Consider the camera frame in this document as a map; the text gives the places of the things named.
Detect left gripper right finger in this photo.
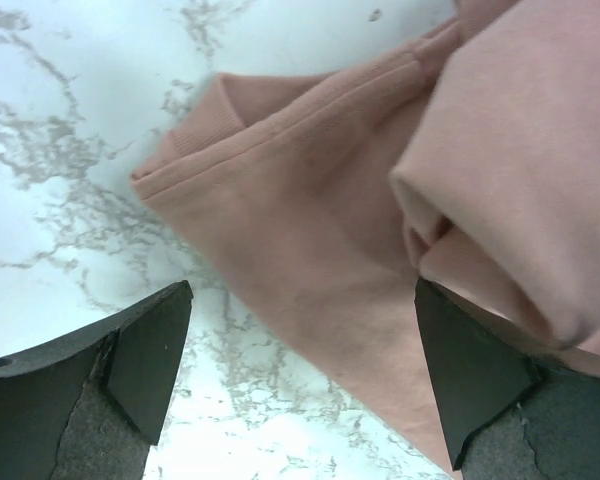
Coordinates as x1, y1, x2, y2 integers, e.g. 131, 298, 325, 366
415, 280, 600, 479

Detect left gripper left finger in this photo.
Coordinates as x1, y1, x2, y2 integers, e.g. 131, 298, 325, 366
0, 281, 193, 480

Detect pink t shirt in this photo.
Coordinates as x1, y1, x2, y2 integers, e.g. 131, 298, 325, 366
131, 1, 600, 479

